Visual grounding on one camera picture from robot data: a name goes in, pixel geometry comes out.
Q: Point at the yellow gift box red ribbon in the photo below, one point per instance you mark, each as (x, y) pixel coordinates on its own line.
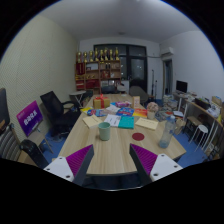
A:
(101, 102)

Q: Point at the small white table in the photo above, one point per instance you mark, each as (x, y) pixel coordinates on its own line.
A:
(77, 94)

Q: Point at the black microphone stand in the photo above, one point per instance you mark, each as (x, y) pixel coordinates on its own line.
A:
(153, 83)

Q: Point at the grey armchair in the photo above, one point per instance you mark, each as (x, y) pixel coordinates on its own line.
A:
(138, 92)

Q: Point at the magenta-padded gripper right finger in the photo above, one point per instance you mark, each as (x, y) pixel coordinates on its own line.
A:
(145, 159)

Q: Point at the yellow paper sheet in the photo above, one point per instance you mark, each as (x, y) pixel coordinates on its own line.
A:
(85, 109)

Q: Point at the dried flower bunch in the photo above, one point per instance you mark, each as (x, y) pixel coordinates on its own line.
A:
(152, 107)

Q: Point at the white printed booklet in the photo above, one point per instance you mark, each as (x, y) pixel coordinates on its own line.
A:
(112, 120)

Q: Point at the long wooden side desk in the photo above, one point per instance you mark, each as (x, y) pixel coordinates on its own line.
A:
(200, 111)

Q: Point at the blue colourful book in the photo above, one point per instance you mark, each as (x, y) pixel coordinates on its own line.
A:
(125, 111)

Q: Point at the striped cushioned chair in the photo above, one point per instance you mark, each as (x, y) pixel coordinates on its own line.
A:
(8, 145)

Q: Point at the orange yellow book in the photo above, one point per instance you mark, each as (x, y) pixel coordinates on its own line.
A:
(140, 112)

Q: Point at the clear plastic water bottle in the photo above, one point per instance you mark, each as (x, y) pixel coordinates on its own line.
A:
(166, 133)

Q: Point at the orange standing card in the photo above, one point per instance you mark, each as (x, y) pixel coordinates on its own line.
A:
(136, 102)

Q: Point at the white wall air conditioner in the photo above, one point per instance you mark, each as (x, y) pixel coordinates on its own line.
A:
(167, 51)

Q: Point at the pale green cup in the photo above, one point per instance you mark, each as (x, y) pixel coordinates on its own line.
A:
(104, 131)

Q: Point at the black office chair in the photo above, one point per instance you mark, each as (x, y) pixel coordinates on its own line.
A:
(58, 113)

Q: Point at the black mesh chair back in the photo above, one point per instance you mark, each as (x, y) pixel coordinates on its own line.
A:
(31, 151)

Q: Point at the flat round red coaster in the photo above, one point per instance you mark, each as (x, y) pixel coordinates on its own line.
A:
(138, 136)

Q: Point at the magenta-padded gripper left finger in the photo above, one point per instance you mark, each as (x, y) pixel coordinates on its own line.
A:
(78, 160)

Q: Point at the stacked books pile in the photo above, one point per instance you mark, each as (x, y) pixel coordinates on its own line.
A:
(170, 103)

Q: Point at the purple sign board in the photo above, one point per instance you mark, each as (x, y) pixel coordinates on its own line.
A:
(29, 118)

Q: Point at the white desktop appliance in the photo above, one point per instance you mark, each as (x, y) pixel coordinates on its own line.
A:
(213, 110)

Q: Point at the dark wooden stool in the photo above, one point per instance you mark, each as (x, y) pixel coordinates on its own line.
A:
(191, 120)

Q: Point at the black printer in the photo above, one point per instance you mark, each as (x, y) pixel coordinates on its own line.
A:
(202, 103)

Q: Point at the black framed window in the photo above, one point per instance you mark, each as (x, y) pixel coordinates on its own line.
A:
(136, 66)

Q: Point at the wooden shelf unit with trophies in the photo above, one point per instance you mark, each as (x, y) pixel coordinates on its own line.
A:
(98, 73)

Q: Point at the pink small box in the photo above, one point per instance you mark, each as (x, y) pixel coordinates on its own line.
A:
(123, 104)

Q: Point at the white round stool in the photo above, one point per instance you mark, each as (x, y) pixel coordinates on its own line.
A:
(199, 129)

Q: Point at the teal book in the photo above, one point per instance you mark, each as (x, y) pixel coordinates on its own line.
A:
(126, 122)

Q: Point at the beige flat box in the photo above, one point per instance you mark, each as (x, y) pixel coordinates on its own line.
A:
(91, 121)

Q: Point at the blue red patterned booklet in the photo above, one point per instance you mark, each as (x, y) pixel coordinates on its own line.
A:
(96, 112)

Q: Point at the cardboard box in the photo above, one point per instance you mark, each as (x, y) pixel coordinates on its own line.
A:
(217, 100)

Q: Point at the black computer monitor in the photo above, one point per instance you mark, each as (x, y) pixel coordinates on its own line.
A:
(181, 86)

